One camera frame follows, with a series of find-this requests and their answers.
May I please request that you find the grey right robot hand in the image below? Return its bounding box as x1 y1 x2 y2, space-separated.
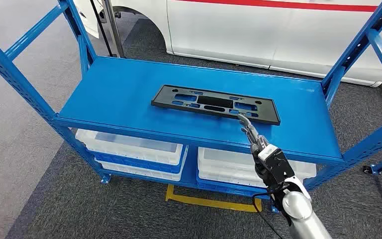
238 114 271 180

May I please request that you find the black plastic plate bracket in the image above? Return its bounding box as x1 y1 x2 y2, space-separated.
151 85 281 126

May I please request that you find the blue metal shelf rack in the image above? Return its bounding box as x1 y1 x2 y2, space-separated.
0 0 382 215

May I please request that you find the white translucent plastic bin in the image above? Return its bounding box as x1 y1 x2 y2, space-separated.
197 147 317 189
75 128 184 166
94 145 189 182

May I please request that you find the yellow floor tape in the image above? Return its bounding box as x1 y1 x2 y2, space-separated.
165 184 263 213

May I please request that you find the white car with red stripe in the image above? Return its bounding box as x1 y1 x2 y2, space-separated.
74 0 382 88

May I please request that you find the grey metal pole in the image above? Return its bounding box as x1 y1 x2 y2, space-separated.
101 0 126 59

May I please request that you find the thin black rod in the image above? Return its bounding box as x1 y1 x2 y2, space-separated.
89 0 113 57

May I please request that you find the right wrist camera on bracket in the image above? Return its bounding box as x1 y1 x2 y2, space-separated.
258 145 296 192

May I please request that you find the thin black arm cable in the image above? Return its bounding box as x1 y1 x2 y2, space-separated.
251 186 292 239

